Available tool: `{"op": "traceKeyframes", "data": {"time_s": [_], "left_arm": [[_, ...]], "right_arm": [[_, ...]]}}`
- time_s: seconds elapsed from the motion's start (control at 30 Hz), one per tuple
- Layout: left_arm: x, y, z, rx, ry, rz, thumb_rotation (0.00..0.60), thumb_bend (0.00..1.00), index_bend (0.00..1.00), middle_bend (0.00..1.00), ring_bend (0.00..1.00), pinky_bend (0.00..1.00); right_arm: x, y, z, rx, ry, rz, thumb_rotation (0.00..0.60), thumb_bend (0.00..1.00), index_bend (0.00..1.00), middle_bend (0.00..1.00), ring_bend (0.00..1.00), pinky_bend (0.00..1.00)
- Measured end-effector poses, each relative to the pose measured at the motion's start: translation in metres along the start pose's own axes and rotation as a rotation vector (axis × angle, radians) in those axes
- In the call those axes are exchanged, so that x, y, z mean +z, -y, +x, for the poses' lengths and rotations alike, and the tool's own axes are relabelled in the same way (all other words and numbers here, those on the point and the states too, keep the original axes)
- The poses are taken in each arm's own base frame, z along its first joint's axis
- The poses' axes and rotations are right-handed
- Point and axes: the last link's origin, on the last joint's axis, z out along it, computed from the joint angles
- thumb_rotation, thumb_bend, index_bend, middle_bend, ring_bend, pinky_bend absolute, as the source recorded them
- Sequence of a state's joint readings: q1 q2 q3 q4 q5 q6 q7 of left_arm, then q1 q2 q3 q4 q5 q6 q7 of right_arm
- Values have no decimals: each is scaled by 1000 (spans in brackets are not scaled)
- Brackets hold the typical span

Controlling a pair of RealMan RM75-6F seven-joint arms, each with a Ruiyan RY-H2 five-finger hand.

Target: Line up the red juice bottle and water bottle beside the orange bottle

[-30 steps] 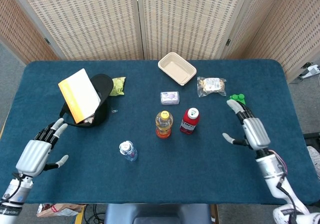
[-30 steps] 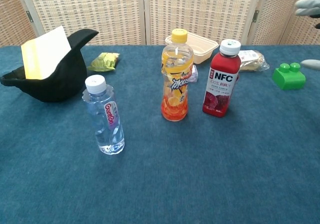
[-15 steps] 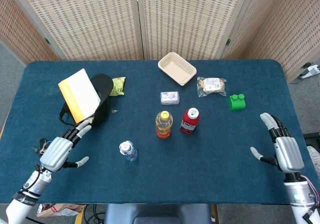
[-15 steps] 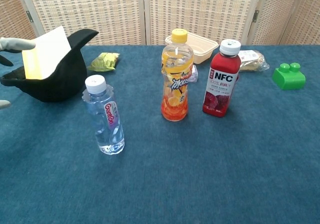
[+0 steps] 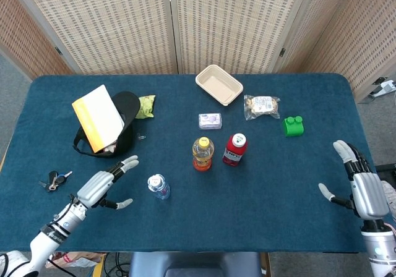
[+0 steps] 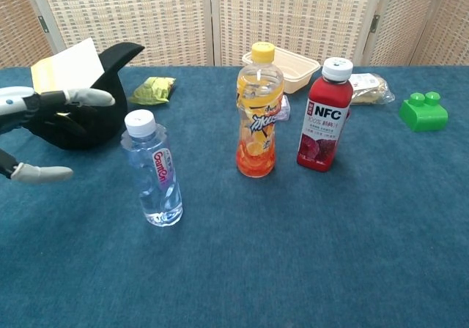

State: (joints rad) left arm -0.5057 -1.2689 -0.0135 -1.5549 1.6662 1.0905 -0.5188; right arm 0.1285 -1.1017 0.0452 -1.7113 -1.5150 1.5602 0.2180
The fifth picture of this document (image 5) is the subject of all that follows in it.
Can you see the red NFC juice bottle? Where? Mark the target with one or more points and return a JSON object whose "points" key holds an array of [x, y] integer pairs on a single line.
{"points": [[233, 153]]}

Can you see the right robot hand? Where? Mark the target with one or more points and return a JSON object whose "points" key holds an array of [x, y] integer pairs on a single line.
{"points": [[369, 193]]}

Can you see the red and white bag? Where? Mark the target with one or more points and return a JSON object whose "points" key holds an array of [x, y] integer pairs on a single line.
{"points": [[77, 261]]}

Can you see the clear water bottle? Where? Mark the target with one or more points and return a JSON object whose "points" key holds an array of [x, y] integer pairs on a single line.
{"points": [[157, 185]]}

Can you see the white power strip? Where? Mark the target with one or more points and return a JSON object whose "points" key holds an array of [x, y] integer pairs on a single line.
{"points": [[386, 86]]}

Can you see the green snack packet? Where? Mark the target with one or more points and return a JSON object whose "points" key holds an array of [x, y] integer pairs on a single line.
{"points": [[146, 107]]}

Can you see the metal screen hinge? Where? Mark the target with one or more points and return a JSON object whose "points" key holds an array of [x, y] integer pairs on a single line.
{"points": [[282, 52], [58, 50]]}

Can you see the small purple tissue pack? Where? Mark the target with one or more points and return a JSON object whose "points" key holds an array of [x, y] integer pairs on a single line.
{"points": [[210, 121]]}

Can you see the yellow and white booklet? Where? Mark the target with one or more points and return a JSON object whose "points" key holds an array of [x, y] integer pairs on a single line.
{"points": [[99, 119]]}

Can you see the small metal binder clip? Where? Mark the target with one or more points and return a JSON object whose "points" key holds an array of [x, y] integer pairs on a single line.
{"points": [[142, 137]]}

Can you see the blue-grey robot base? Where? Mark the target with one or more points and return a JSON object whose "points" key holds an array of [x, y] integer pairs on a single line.
{"points": [[195, 264]]}

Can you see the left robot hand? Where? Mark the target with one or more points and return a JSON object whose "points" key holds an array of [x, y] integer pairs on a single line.
{"points": [[94, 187]]}

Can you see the green toy brick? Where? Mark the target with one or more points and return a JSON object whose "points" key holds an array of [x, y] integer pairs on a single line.
{"points": [[294, 128]]}

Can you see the beige food tray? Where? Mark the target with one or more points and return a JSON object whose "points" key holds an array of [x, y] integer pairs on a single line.
{"points": [[216, 83]]}

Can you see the orange iced tea bottle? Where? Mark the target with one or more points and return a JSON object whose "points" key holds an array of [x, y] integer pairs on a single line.
{"points": [[202, 156]]}

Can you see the woven folding screen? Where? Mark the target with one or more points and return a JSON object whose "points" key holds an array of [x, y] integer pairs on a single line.
{"points": [[123, 26]]}

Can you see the bunch of keys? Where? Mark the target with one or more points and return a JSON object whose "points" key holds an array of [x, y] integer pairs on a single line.
{"points": [[54, 180]]}

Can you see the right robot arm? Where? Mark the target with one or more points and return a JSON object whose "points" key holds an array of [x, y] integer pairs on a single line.
{"points": [[380, 252]]}

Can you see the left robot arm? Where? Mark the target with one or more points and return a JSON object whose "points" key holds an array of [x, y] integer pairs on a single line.
{"points": [[52, 236]]}

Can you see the clear bag of snacks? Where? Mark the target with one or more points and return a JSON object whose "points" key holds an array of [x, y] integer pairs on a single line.
{"points": [[261, 105]]}

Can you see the blue table cloth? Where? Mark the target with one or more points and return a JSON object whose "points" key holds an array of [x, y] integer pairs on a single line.
{"points": [[216, 212]]}

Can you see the black baseball cap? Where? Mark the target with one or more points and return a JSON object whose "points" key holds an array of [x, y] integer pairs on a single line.
{"points": [[127, 107]]}

